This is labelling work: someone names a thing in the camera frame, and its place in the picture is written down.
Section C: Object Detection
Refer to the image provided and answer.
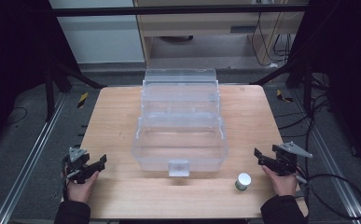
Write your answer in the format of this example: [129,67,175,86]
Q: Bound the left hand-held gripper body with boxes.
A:
[62,147,96,185]

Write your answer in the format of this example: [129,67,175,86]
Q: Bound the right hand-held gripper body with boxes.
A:
[271,141,313,177]

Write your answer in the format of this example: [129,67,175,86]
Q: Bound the small white-lidded jar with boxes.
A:
[234,172,253,191]

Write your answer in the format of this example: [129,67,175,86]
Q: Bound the clear plastic storage box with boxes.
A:
[132,68,229,178]

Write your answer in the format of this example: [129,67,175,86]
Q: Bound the person's right hand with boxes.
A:
[261,164,299,198]

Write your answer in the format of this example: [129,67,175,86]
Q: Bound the person's left hand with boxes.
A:
[63,170,101,203]

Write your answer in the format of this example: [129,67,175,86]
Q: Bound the wooden desk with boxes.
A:
[78,84,309,220]

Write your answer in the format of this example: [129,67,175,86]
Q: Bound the yellow black floor tape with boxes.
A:
[76,91,90,109]
[276,89,294,104]

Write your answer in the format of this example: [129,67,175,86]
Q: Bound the black metal stand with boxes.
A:
[43,52,107,123]
[250,55,316,116]

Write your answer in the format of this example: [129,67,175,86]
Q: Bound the white cabinet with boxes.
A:
[49,0,146,65]

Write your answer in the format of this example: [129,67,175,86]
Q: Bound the black horizontal bar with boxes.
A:
[51,4,310,17]

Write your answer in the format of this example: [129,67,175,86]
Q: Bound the aluminium floor rail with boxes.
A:
[289,90,361,224]
[0,92,68,224]

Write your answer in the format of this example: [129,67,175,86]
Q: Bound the black cable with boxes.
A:
[296,172,361,220]

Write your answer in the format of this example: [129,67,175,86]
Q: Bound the bundle of black cables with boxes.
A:
[251,12,298,68]

